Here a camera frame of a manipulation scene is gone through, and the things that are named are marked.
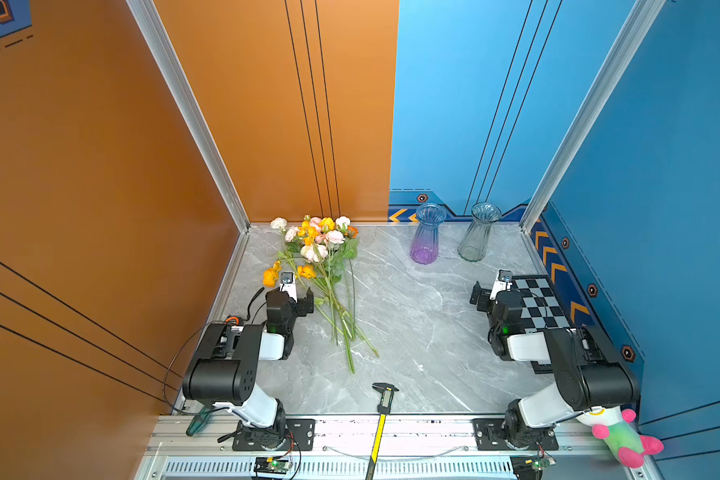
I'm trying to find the blue purple glass vase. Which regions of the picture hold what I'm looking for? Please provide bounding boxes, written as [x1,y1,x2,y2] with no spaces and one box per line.
[410,203,447,265]

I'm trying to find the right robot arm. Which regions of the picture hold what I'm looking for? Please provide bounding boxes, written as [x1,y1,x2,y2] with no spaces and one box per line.
[470,282,640,450]

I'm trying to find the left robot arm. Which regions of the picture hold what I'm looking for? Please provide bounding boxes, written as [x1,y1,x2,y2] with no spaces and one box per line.
[182,288,315,451]

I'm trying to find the clear grey glass vase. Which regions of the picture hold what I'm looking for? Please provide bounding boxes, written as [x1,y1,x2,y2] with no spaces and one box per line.
[457,202,502,262]

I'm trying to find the black white checkerboard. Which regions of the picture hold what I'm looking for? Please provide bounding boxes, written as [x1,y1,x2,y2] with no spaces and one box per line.
[507,275,576,374]

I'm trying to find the mixed flower bunch on table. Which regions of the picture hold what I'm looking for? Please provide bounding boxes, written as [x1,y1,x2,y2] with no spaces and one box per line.
[262,215,378,373]

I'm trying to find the yellow black caliper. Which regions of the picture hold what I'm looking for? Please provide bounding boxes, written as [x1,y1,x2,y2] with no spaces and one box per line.
[365,382,399,480]

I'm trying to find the pink green plush toy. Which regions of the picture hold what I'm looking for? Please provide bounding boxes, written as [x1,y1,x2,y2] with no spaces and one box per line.
[576,407,664,469]

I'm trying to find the left green circuit board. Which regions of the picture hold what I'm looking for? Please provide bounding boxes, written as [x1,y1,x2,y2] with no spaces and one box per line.
[253,457,294,479]

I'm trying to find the green circuit board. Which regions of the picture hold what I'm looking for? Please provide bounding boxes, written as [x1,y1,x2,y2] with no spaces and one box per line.
[510,456,556,480]
[253,457,294,479]

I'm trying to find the right green circuit board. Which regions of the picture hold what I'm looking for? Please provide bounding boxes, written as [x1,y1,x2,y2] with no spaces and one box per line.
[510,456,556,480]

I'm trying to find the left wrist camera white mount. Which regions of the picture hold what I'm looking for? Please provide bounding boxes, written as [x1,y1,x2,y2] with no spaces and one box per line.
[279,270,298,301]

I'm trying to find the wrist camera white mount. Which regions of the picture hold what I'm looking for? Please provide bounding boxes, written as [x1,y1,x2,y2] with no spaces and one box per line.
[279,270,298,301]
[490,269,513,300]

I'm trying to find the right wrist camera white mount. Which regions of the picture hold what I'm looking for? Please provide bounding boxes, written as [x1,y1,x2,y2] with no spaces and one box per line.
[490,269,513,300]

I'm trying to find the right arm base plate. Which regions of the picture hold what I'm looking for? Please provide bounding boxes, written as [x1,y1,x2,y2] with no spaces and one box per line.
[471,417,559,451]

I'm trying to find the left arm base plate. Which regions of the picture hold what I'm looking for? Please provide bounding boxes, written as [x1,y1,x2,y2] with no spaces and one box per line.
[232,417,316,452]

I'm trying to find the green handled screwdriver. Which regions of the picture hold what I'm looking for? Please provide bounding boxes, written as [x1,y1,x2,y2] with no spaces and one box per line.
[185,406,215,437]

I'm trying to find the aluminium front rail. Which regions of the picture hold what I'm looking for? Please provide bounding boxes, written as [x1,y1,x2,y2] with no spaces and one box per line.
[135,414,662,479]

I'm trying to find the left aluminium corner post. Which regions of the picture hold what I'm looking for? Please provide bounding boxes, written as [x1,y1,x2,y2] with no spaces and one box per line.
[126,0,250,234]

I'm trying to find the aluminium corner post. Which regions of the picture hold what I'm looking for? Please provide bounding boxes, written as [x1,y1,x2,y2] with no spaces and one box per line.
[519,0,666,234]
[126,0,250,234]

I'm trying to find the right aluminium corner post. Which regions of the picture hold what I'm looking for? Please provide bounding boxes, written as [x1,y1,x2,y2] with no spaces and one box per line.
[519,0,666,234]

